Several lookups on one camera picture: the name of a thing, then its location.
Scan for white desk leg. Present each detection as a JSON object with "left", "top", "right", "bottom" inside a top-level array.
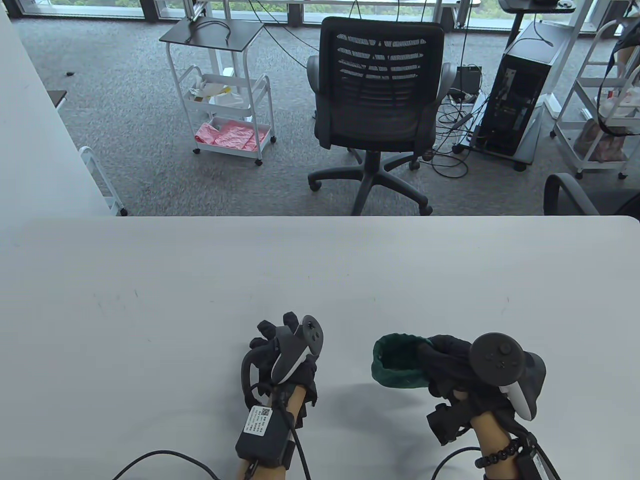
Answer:
[{"left": 542, "top": 0, "right": 608, "bottom": 118}]

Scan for black left module cable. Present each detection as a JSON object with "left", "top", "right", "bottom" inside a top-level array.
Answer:
[{"left": 112, "top": 395, "right": 311, "bottom": 480}]

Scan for white wire shelf cart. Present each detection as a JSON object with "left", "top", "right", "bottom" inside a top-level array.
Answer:
[{"left": 550, "top": 20, "right": 640, "bottom": 180}]

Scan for black cable on cart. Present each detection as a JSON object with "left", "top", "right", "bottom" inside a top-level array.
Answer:
[{"left": 187, "top": 17, "right": 232, "bottom": 48}]

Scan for grey computer tower stand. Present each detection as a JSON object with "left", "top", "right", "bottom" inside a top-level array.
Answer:
[{"left": 452, "top": 95, "right": 546, "bottom": 172}]

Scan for black module cable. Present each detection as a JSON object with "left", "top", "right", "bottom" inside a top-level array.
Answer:
[
  {"left": 431, "top": 446, "right": 483, "bottom": 480},
  {"left": 112, "top": 395, "right": 311, "bottom": 480}
]

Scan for black bead bracelet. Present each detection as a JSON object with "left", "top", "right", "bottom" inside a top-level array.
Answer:
[{"left": 474, "top": 439, "right": 521, "bottom": 470}]

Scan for person's right forearm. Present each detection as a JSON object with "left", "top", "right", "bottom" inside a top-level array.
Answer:
[{"left": 470, "top": 410, "right": 531, "bottom": 480}]

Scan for white plastic bag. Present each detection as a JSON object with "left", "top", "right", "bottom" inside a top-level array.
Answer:
[{"left": 189, "top": 75, "right": 251, "bottom": 108}]

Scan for pink plastic bags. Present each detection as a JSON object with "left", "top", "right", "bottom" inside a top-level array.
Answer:
[{"left": 195, "top": 120, "right": 258, "bottom": 151}]

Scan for grey right hand controller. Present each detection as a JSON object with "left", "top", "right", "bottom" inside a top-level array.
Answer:
[{"left": 470, "top": 332, "right": 547, "bottom": 421}]

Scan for green drawstring bag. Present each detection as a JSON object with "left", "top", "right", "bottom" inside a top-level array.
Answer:
[{"left": 371, "top": 334, "right": 433, "bottom": 391}]

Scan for black computer tower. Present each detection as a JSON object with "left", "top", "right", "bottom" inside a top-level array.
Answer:
[{"left": 482, "top": 22, "right": 568, "bottom": 157}]

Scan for dark standing desk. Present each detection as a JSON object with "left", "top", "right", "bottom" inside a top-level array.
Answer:
[{"left": 498, "top": 0, "right": 576, "bottom": 48}]

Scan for grey hand controller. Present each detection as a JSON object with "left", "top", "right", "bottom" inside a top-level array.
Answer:
[
  {"left": 470, "top": 332, "right": 547, "bottom": 421},
  {"left": 241, "top": 315, "right": 325, "bottom": 401}
]

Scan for grey left hand controller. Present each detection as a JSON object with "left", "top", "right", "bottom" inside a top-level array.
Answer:
[{"left": 241, "top": 315, "right": 325, "bottom": 401}]

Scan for person's right hand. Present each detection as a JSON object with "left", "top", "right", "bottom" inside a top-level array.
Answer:
[{"left": 417, "top": 335, "right": 516, "bottom": 446}]

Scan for black labelled left wrist module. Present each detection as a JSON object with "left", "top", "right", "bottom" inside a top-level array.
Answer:
[{"left": 235, "top": 404, "right": 301, "bottom": 470}]

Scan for tangle of black floor cables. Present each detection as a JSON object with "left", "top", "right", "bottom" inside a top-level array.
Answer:
[{"left": 422, "top": 90, "right": 488, "bottom": 178}]

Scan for black mesh office chair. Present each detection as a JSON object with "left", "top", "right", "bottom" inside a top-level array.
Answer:
[{"left": 306, "top": 16, "right": 458, "bottom": 217}]

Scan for white cart with dark top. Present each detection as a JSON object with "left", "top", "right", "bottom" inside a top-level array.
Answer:
[{"left": 159, "top": 16, "right": 277, "bottom": 167}]

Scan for black box on floor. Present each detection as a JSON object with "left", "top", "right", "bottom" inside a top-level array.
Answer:
[{"left": 456, "top": 65, "right": 483, "bottom": 91}]

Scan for black right module cable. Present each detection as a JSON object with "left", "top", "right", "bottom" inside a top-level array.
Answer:
[{"left": 431, "top": 446, "right": 483, "bottom": 480}]

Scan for person's left forearm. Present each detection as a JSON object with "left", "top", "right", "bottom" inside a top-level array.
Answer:
[{"left": 235, "top": 385, "right": 311, "bottom": 480}]

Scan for white metal rack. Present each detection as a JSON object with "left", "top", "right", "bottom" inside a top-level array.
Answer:
[{"left": 77, "top": 146, "right": 129, "bottom": 217}]

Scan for dark grey chair armrest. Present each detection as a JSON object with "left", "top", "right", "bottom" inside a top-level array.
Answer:
[{"left": 543, "top": 172, "right": 640, "bottom": 217}]

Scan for person's left hand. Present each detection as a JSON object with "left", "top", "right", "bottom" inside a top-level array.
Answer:
[{"left": 244, "top": 312, "right": 320, "bottom": 431}]

